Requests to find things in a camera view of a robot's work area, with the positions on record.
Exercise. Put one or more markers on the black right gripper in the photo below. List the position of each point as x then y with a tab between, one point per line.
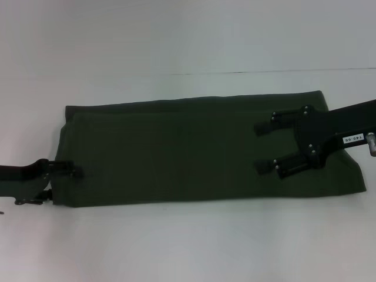
329	126

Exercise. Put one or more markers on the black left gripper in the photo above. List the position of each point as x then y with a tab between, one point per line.
20	179

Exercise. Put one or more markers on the dark green t-shirt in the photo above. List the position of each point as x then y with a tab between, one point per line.
176	147

